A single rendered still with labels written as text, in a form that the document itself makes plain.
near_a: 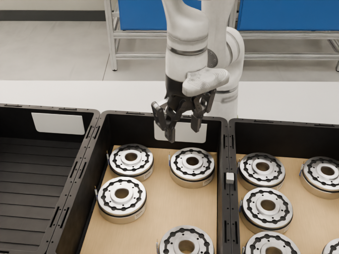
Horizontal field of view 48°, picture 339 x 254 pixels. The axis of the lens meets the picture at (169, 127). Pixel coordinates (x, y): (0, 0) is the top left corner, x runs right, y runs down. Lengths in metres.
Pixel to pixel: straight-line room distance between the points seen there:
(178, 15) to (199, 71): 0.10
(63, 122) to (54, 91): 0.48
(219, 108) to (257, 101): 0.31
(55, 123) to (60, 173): 0.13
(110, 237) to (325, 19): 2.32
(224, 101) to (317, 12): 1.80
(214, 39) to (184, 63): 0.31
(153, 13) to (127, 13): 0.17
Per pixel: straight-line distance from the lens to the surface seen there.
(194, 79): 0.63
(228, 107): 1.07
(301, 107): 1.37
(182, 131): 0.90
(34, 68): 3.02
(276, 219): 0.79
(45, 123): 0.98
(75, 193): 0.74
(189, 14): 0.63
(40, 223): 0.84
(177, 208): 0.82
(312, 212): 0.87
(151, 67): 2.87
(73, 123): 0.95
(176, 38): 0.63
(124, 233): 0.79
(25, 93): 1.45
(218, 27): 0.92
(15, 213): 0.88
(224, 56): 0.96
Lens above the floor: 1.48
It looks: 40 degrees down
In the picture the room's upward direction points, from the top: straight up
